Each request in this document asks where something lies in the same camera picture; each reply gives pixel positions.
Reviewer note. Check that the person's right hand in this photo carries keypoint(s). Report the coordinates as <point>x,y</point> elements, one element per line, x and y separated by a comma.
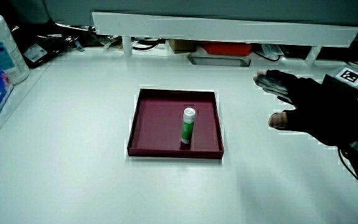
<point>322,115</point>

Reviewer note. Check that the white monitor riser shelf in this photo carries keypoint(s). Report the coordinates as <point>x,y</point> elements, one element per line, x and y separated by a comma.
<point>222,29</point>

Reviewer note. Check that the maroon square tray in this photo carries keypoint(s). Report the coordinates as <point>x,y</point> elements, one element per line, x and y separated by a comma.
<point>160,124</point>

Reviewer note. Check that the black plastic bag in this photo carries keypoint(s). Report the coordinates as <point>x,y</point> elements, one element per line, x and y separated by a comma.
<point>42,43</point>

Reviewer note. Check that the brown cardboard box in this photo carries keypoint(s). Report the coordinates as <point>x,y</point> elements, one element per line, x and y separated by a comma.
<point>181,45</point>

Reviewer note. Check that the green and white glue stick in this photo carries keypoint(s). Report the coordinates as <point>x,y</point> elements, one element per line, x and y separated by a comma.
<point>187,127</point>

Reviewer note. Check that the orange box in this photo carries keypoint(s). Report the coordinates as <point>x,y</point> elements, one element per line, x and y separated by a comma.
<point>227,48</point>

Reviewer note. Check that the grey flat tray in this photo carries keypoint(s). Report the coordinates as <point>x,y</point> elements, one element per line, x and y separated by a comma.
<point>217,60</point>

